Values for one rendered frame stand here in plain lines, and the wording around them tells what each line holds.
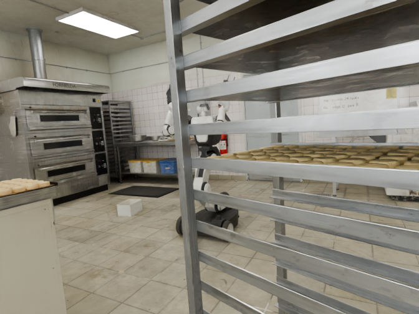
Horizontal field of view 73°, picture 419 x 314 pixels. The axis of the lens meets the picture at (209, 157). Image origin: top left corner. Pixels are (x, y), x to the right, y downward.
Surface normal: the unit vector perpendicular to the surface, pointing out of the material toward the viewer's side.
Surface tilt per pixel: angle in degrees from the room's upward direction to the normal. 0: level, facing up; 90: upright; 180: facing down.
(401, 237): 90
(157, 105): 90
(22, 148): 90
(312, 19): 90
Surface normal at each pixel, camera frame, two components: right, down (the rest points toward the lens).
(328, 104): -0.47, 0.14
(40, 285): 0.84, 0.00
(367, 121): -0.72, 0.13
